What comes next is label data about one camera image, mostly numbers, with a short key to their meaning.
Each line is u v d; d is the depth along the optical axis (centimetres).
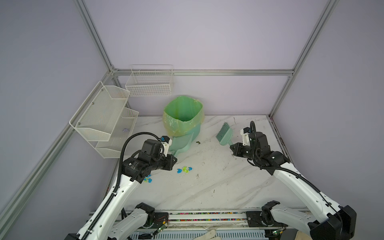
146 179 86
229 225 73
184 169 91
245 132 70
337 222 38
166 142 64
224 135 85
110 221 39
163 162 60
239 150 68
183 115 110
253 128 59
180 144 84
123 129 93
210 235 70
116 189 43
